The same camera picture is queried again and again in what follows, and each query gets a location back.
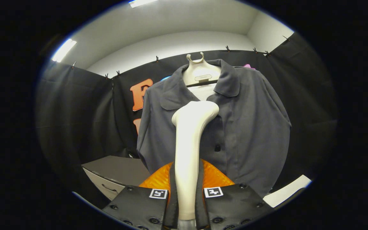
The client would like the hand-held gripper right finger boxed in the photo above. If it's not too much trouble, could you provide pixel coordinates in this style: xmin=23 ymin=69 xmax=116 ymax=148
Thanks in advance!
xmin=195 ymin=159 xmax=274 ymax=230

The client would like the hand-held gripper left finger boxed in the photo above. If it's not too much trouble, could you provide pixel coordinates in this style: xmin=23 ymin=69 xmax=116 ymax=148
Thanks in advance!
xmin=102 ymin=160 xmax=180 ymax=230

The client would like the grey button shirt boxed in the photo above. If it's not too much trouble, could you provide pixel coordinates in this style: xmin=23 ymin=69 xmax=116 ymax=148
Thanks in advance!
xmin=137 ymin=59 xmax=292 ymax=198

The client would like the grey drawer cabinet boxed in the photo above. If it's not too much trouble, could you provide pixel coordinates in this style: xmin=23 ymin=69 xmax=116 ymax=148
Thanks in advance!
xmin=81 ymin=156 xmax=151 ymax=202

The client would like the white side table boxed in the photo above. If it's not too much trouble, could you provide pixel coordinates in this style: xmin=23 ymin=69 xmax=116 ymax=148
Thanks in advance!
xmin=263 ymin=175 xmax=312 ymax=208

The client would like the black backdrop cloth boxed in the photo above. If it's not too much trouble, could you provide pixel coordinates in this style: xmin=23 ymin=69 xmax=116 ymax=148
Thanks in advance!
xmin=35 ymin=32 xmax=338 ymax=208

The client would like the narrow ceiling light strip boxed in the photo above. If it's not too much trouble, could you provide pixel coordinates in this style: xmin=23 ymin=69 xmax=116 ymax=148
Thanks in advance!
xmin=51 ymin=39 xmax=77 ymax=63

